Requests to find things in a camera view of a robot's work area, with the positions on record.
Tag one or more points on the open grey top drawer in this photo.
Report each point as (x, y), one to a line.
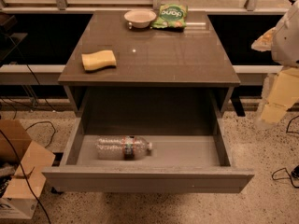
(189, 151)

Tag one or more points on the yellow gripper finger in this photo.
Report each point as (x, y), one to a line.
(264, 42)
(280, 92)

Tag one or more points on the green snack bag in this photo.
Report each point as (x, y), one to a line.
(171, 16)

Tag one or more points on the brown cardboard box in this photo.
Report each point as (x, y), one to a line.
(23, 185)

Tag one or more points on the grey cabinet with counter top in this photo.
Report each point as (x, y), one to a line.
(193, 57)

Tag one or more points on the white ceramic bowl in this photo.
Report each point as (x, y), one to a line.
(139, 18)

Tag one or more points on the clear plastic water bottle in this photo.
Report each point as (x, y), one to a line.
(120, 148)

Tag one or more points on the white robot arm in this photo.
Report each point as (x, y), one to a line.
(285, 44)

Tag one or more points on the yellow sponge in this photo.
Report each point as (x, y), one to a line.
(98, 60)

